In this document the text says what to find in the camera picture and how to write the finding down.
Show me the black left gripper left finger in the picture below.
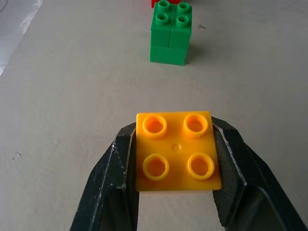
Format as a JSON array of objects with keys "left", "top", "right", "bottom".
[{"left": 69, "top": 122, "right": 141, "bottom": 231}]

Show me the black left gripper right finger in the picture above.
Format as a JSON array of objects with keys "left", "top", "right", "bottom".
[{"left": 211, "top": 116, "right": 308, "bottom": 231}]

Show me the yellow studded building block cube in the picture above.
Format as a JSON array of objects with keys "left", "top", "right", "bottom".
[{"left": 135, "top": 111, "right": 222, "bottom": 193}]

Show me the green studded building block cube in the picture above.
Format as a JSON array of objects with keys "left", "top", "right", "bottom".
[{"left": 149, "top": 0, "right": 193, "bottom": 66}]

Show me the red studded building block cube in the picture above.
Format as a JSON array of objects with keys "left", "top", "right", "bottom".
[{"left": 151, "top": 0, "right": 182, "bottom": 9}]

